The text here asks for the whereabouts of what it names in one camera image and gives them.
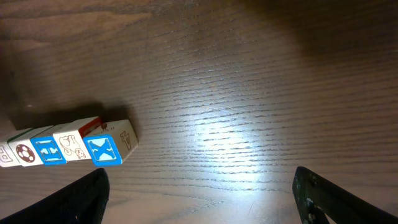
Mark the wooden block number 8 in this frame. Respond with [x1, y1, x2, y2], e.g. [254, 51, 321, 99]
[53, 116, 103, 162]

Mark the plain wooden block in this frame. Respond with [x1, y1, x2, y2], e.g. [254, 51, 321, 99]
[1, 128, 32, 167]

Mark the wooden block blue X top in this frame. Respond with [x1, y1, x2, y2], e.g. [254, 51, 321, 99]
[83, 119, 139, 167]

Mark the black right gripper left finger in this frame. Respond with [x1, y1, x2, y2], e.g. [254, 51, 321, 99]
[1, 168, 110, 224]

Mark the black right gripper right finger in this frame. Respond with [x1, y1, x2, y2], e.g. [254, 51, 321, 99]
[292, 166, 397, 224]

